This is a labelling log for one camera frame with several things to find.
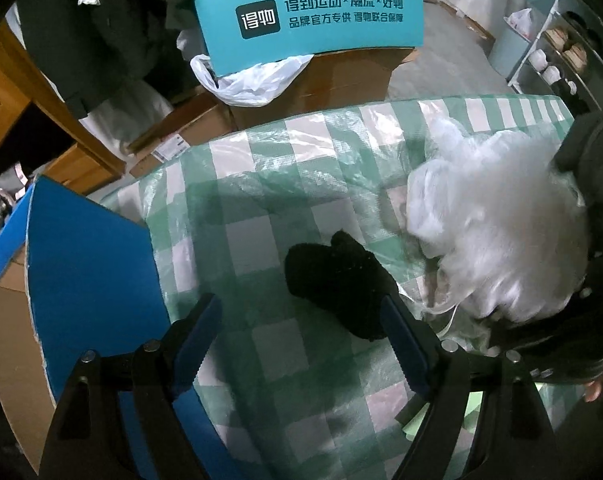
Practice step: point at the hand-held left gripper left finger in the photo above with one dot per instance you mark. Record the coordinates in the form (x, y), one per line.
(201, 345)

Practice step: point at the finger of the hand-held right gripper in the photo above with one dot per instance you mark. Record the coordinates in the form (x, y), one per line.
(546, 330)
(586, 150)

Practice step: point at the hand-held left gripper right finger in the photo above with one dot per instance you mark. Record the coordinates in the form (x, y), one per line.
(406, 352)

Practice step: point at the black sock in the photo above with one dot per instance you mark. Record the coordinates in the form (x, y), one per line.
(341, 280)

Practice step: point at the blue cardboard box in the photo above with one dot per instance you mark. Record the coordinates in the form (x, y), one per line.
(96, 270)

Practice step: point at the light green cloth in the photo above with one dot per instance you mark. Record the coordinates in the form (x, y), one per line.
(416, 427)

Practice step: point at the metal shoe rack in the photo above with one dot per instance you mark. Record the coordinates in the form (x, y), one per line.
(546, 60)

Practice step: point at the shoe rack with shoes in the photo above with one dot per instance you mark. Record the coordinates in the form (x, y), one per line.
(566, 45)

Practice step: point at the small white plastic bag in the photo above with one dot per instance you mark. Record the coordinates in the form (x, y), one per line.
(520, 21)

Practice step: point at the green checkered tablecloth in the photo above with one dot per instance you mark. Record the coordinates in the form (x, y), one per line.
(291, 185)

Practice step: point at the flat cardboard box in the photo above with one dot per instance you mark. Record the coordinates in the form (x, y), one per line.
(181, 135)

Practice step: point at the white cloth bundle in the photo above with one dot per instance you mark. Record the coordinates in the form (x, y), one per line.
(126, 112)

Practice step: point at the brown cardboard box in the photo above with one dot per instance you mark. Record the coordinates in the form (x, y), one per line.
(341, 80)

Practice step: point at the wooden louvered wardrobe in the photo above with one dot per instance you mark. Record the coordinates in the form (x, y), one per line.
(26, 100)

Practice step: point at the teal printed box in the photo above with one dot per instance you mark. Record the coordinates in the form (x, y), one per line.
(311, 20)

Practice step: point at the black jacket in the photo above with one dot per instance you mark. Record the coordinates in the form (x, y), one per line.
(111, 25)

